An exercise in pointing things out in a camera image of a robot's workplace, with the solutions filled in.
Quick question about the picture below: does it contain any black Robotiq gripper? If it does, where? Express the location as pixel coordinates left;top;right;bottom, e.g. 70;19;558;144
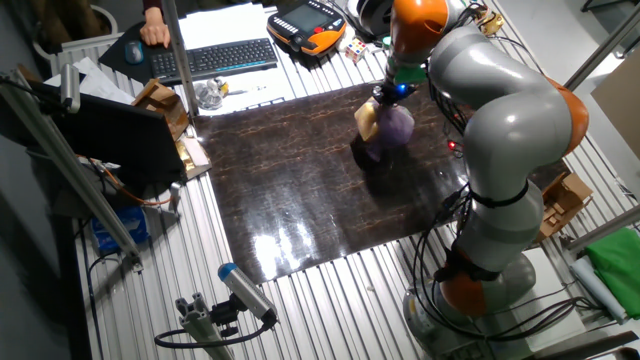
372;81;419;109

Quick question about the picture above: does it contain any purple plastic bag of things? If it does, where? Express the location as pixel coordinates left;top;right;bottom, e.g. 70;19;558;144
353;97;417;164

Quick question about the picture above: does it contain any crumpled clear plastic bag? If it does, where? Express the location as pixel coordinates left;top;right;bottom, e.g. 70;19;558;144
193;77;230;111

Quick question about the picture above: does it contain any person's bare hand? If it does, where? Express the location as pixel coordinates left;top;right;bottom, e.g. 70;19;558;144
139;5;172;49

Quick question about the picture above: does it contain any Rubik's cube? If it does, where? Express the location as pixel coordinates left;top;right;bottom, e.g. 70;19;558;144
344;38;368;64

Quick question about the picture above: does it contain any black round spool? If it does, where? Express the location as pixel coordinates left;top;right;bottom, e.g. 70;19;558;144
357;0;397;38

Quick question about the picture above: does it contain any orange black teach pendant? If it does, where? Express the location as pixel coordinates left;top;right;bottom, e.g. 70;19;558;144
266;0;348;57

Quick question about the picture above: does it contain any dark brown marble mat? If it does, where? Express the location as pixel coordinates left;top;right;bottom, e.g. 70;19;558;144
193;82;572;285

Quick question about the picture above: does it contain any gold coloured metal object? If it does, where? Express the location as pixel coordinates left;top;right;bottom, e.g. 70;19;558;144
474;9;506;36

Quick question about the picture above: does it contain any black computer keyboard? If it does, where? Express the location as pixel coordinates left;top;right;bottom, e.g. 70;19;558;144
149;37;279;85

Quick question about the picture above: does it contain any white paper sheet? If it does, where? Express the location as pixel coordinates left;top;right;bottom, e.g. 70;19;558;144
177;2;282;117
43;56;136;106

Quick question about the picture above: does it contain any small cardboard box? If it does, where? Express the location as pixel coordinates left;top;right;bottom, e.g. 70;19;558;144
534;171;595;244

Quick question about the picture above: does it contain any gold foil packet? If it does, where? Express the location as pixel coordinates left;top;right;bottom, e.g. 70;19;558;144
174;135;213;181

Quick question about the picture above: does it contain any upright aluminium pole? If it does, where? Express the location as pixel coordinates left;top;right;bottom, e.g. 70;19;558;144
160;0;200;119

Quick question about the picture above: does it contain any brown open cardboard box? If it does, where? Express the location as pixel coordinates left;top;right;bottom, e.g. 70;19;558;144
131;78;190;142

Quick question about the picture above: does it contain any brown cardboard panel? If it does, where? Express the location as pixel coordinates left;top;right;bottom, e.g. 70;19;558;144
590;53;640;162

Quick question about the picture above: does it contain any blue grey computer mouse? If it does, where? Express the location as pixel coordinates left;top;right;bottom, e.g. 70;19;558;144
124;40;145;66

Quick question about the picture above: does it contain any black mouse pad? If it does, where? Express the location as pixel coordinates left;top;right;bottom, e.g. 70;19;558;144
98;20;177;86

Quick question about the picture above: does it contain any black laptop screen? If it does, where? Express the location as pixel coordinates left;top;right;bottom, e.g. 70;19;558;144
27;79;187;187

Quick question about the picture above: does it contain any white paper roll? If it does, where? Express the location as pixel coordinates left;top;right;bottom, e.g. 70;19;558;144
569;255;629;325

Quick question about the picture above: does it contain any green cloth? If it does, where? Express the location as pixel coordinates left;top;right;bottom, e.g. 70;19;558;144
584;227;640;320

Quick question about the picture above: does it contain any white round bin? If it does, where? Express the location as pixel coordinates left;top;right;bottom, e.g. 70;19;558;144
32;4;120;62

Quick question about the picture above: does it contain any blue tissue pack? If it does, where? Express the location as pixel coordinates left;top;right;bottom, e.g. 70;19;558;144
90;205;150;254

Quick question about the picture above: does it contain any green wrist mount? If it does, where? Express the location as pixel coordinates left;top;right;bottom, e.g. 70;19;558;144
386;57;429;86

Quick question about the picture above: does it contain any slanted aluminium frame bar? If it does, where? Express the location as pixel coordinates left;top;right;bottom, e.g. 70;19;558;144
564;204;640;254
562;3;640;94
0;69;145;272

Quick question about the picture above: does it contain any silver camera with blue cap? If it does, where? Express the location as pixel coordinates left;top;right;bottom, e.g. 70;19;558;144
217;262;279;326

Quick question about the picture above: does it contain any orange cable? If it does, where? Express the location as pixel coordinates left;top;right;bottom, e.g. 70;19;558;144
74;153;174;207

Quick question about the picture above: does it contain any grey aluminium profile mount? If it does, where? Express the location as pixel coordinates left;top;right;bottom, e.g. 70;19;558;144
174;292;236;360

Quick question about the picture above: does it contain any black camera cable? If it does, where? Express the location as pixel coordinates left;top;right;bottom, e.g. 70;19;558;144
153;318;277;350

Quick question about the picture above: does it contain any silver camera on bar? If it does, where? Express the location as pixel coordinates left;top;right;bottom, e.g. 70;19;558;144
59;63;82;115

